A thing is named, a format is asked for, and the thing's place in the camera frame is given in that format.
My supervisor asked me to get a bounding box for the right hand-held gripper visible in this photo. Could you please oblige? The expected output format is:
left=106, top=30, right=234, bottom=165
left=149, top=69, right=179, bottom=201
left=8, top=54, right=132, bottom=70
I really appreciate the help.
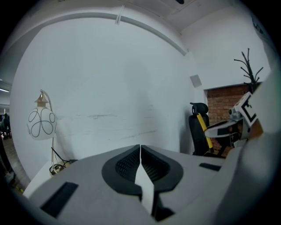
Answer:
left=204, top=91, right=257, bottom=148

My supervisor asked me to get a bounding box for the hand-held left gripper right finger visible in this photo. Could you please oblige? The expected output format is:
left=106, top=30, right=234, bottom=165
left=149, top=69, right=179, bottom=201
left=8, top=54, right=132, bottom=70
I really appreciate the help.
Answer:
left=140, top=145, right=226, bottom=222

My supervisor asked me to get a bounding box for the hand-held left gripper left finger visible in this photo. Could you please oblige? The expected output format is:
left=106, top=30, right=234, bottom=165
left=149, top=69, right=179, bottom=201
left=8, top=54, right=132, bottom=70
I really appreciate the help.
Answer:
left=29, top=144, right=152, bottom=225

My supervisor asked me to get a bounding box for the black office chair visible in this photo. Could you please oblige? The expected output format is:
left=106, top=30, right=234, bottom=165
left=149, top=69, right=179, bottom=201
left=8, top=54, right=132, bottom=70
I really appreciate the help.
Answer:
left=188, top=102, right=227, bottom=158

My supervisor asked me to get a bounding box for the white table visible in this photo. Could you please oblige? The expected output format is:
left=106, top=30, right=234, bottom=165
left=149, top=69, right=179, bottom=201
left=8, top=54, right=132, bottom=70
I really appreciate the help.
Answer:
left=23, top=160, right=77, bottom=198

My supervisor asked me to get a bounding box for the black coat rack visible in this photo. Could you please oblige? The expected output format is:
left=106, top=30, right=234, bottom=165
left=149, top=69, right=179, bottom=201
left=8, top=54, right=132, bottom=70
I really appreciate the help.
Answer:
left=234, top=48, right=264, bottom=93

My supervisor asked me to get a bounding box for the white globe lamp brass base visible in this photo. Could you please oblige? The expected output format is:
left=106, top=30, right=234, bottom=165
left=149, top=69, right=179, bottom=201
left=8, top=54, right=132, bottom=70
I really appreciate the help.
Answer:
left=26, top=89, right=58, bottom=178

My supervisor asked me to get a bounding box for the black lamp cable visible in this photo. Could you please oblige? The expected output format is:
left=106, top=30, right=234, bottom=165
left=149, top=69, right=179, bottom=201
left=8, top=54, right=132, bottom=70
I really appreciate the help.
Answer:
left=51, top=147, right=79, bottom=174

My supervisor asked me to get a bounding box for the grey wall plate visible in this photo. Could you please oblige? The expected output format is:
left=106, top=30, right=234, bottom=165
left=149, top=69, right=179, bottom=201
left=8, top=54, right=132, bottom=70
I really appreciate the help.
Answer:
left=190, top=74, right=202, bottom=88

